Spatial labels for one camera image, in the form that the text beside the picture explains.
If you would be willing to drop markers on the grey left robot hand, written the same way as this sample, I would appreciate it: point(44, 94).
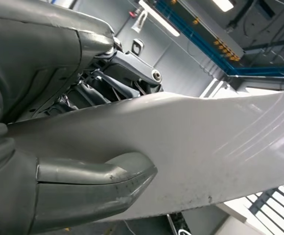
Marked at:
point(34, 48)

